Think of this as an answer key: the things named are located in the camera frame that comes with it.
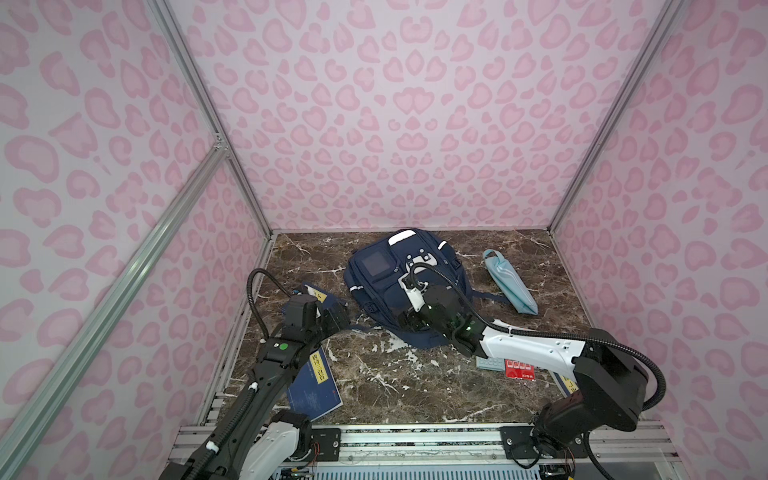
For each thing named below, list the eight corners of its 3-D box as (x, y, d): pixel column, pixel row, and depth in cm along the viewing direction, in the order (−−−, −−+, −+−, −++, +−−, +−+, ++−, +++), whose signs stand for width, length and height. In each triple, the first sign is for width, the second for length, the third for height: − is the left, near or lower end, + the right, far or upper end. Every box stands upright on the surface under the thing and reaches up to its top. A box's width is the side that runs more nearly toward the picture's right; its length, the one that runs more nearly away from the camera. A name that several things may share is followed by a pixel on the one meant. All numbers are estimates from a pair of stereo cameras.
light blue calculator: (476, 368, 87) (478, 366, 85) (476, 358, 89) (477, 355, 87) (503, 371, 86) (505, 369, 85) (502, 361, 88) (504, 358, 87)
